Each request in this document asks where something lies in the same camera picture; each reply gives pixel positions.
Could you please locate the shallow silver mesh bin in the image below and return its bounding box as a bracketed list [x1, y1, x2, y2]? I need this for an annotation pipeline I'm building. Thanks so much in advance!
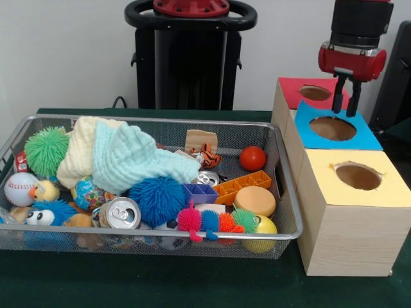
[0, 114, 304, 261]

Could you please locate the white baseball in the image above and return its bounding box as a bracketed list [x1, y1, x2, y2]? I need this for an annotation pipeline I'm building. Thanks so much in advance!
[3, 172, 38, 207]

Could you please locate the mint green cloth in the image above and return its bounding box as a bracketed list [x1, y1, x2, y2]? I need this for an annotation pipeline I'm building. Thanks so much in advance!
[92, 121, 202, 195]

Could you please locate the blue spiky rubber ball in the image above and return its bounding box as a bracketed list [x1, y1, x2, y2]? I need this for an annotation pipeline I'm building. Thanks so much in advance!
[128, 175, 187, 228]

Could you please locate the wooden three-hole box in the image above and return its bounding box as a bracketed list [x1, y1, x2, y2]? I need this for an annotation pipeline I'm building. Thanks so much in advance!
[271, 76, 411, 277]

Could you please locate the cream knit cloth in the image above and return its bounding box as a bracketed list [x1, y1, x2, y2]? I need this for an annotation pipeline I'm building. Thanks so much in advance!
[57, 115, 129, 191]

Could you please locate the rainbow spiky caterpillar toy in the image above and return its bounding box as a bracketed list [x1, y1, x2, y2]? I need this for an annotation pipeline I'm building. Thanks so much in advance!
[177, 198, 261, 242]

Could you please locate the yellow smiley ball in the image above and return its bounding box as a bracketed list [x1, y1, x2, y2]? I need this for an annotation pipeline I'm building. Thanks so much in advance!
[240, 214, 278, 254]

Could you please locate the red ball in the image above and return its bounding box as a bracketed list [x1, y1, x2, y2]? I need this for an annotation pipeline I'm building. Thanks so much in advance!
[240, 146, 267, 172]

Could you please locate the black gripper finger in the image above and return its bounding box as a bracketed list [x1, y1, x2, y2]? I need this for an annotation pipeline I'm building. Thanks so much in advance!
[332, 75, 348, 114]
[345, 79, 362, 117]

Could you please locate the black upright panel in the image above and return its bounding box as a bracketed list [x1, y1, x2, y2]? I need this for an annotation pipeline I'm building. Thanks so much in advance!
[368, 21, 411, 129]

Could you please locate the round orange sponge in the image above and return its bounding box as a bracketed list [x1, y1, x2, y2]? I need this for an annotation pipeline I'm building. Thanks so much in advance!
[233, 185, 277, 218]

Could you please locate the dark green table cloth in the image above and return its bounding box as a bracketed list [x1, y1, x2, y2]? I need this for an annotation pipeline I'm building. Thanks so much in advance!
[0, 107, 411, 308]

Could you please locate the silver-top drink can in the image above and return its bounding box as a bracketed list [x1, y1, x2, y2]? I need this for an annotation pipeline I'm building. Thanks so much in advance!
[92, 196, 142, 230]

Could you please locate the green spiky rubber ball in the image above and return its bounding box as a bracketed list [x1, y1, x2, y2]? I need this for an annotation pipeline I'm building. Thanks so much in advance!
[24, 126, 71, 178]

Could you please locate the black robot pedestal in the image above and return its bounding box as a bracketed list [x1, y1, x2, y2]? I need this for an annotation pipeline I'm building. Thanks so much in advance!
[124, 0, 258, 111]

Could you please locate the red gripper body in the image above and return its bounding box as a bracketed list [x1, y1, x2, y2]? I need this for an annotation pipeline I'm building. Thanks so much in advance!
[317, 41, 388, 83]

